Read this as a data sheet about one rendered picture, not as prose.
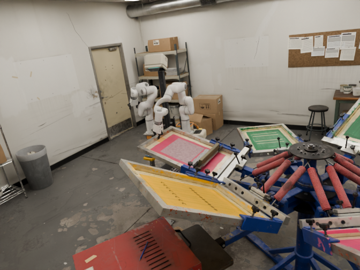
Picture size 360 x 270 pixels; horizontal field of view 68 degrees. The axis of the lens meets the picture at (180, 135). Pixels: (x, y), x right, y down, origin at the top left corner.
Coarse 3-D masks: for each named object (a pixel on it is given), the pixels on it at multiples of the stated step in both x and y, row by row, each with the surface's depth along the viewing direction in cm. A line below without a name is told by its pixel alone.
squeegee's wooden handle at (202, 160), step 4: (216, 144) 253; (212, 148) 245; (216, 148) 252; (208, 152) 239; (212, 152) 244; (204, 156) 232; (208, 156) 239; (200, 160) 227; (204, 160) 231; (200, 164) 228
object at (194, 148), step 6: (168, 138) 273; (174, 138) 275; (180, 138) 276; (174, 144) 265; (180, 144) 266; (186, 144) 267; (192, 144) 269; (198, 144) 270; (186, 150) 258; (192, 150) 259; (198, 150) 260; (216, 156) 254; (222, 156) 255; (216, 162) 245
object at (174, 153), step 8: (160, 144) 261; (168, 144) 263; (160, 152) 249; (168, 152) 250; (176, 152) 252; (184, 152) 254; (176, 160) 241; (184, 160) 242; (192, 160) 244; (208, 168) 236
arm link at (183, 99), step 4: (172, 84) 278; (176, 84) 275; (184, 92) 284; (180, 96) 285; (184, 96) 285; (188, 96) 285; (180, 100) 287; (184, 100) 284; (188, 100) 281; (192, 100) 285; (184, 104) 287; (188, 104) 283; (192, 104) 286; (188, 108) 285; (192, 108) 287; (188, 112) 287; (192, 112) 288
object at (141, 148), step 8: (168, 128) 285; (176, 128) 288; (160, 136) 271; (192, 136) 277; (144, 144) 251; (208, 144) 270; (144, 152) 244; (152, 152) 241; (232, 152) 259; (160, 160) 237; (168, 160) 233; (232, 160) 249; (224, 168) 232; (216, 176) 221
